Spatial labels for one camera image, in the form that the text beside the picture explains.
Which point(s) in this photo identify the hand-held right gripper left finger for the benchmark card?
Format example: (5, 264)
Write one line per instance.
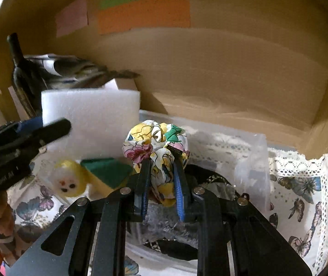
(144, 195)

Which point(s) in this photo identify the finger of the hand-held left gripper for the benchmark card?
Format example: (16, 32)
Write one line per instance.
(56, 129)
(30, 126)

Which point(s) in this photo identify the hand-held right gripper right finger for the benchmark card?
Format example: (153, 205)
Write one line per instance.
(179, 195)

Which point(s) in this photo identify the white sponge block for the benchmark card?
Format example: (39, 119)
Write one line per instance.
(95, 120)

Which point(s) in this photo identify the floral scrunchie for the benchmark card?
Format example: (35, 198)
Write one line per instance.
(141, 143)

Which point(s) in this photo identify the clear plastic box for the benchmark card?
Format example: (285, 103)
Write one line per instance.
(238, 155)

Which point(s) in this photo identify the person's left hand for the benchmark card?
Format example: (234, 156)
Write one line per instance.
(4, 215)

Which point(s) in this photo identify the grey fluffy scrunchie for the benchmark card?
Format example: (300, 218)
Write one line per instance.
(161, 221)

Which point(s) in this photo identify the dark glass bottle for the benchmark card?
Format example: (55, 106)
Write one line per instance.
(23, 77)

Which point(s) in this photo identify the yellow doll with green cloth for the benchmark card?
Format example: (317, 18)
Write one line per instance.
(66, 181)

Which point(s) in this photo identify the stack of magazines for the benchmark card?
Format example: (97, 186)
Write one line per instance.
(75, 72)

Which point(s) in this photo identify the small white brown box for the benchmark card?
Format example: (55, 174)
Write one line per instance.
(123, 84)

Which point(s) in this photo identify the pink sticky note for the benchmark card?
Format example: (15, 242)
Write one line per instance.
(72, 17)

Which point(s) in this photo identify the butterfly printed tablecloth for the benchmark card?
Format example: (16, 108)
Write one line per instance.
(296, 195)

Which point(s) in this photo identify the orange sticky note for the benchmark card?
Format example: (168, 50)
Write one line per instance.
(144, 14)

